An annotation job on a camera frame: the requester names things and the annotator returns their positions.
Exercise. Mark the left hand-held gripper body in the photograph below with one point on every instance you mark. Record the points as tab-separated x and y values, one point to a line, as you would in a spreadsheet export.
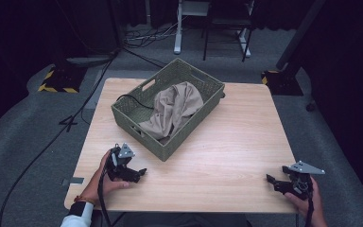
119	164

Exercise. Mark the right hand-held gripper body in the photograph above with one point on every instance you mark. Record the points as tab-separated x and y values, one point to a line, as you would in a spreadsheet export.
302	184

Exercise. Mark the green woven basket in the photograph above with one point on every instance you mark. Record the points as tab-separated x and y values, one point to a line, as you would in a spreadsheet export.
195	119

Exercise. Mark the person's left hand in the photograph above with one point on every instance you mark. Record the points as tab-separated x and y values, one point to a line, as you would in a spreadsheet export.
102	187

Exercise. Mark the person's right hand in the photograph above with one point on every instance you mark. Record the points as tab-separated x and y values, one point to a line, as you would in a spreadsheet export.
316	211

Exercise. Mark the grey tape piece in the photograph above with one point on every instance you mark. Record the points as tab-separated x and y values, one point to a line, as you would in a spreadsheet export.
76	180

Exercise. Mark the person's lap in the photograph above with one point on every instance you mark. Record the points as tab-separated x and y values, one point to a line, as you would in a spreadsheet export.
186	220

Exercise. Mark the small black caster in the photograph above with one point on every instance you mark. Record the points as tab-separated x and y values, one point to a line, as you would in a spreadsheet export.
311	106

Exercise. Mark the black yellow striped stand base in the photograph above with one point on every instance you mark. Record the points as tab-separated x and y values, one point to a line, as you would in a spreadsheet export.
63	80
283	83

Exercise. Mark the grey round stand base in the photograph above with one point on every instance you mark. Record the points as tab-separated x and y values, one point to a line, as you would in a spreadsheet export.
89	60

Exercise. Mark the dark slanted pole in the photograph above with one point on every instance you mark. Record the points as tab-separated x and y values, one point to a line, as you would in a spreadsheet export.
299	31

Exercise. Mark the white desk frame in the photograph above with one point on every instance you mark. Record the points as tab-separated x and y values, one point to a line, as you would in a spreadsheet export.
178	34

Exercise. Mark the black chair frame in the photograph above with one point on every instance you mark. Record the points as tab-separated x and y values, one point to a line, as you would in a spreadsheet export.
205	41

